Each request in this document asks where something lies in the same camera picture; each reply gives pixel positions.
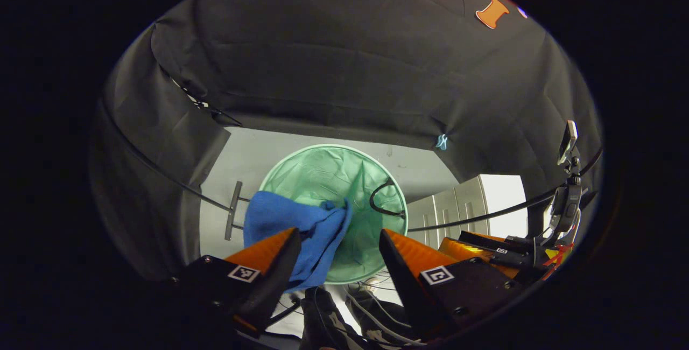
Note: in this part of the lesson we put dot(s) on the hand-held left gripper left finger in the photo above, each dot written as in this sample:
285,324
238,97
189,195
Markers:
269,280

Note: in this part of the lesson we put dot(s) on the black clothes rack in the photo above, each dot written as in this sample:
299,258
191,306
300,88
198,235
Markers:
234,210

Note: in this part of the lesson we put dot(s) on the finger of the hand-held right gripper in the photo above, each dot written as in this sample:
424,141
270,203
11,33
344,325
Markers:
463,250
495,241

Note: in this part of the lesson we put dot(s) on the white cabinet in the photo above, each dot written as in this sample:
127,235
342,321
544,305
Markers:
468,204

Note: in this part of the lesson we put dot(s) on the light blue clip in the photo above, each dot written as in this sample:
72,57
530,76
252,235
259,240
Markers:
442,142

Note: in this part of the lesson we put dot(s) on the green mesh laundry hamper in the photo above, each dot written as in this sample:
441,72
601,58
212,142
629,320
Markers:
328,177

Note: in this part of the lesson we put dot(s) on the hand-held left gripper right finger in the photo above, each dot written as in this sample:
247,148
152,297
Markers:
401,274

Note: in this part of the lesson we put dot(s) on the black backdrop cloth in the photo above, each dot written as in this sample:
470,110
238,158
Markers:
350,59

